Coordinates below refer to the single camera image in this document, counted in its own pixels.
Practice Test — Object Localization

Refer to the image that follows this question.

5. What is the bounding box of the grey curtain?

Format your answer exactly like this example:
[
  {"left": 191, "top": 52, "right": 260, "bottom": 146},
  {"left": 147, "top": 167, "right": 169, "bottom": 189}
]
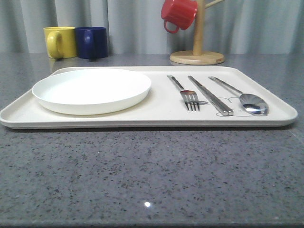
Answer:
[{"left": 0, "top": 0, "right": 304, "bottom": 54}]

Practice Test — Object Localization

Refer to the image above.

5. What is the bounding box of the white round plate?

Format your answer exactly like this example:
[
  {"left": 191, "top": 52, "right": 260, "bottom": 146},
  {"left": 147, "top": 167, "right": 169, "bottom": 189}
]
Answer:
[{"left": 32, "top": 68, "right": 152, "bottom": 115}]

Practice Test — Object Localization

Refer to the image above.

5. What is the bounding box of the yellow mug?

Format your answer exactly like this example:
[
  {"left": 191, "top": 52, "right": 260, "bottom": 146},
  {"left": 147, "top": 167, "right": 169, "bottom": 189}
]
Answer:
[{"left": 43, "top": 27, "right": 77, "bottom": 59}]

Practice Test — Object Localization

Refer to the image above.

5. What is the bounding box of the wooden mug tree stand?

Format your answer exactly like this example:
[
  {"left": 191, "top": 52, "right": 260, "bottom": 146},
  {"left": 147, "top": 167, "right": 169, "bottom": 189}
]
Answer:
[{"left": 170, "top": 0, "right": 225, "bottom": 65}]

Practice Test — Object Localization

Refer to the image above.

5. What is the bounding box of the beige rabbit print tray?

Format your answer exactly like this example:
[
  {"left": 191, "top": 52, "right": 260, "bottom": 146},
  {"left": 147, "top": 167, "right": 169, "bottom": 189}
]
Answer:
[{"left": 0, "top": 66, "right": 298, "bottom": 129}]

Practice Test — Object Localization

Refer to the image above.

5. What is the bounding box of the red ribbed mug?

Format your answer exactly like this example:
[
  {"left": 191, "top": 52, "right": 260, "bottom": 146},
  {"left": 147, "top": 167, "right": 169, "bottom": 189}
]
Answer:
[{"left": 161, "top": 0, "right": 198, "bottom": 34}]

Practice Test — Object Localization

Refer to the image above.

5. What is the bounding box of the silver metal fork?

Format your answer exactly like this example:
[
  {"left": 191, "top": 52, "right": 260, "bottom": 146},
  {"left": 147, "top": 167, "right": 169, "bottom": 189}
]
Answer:
[{"left": 167, "top": 75, "right": 200, "bottom": 112}]

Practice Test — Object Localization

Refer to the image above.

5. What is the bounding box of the dark blue mug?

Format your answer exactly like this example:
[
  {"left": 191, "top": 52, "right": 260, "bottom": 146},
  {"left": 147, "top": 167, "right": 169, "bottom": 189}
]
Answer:
[{"left": 75, "top": 27, "right": 108, "bottom": 59}]

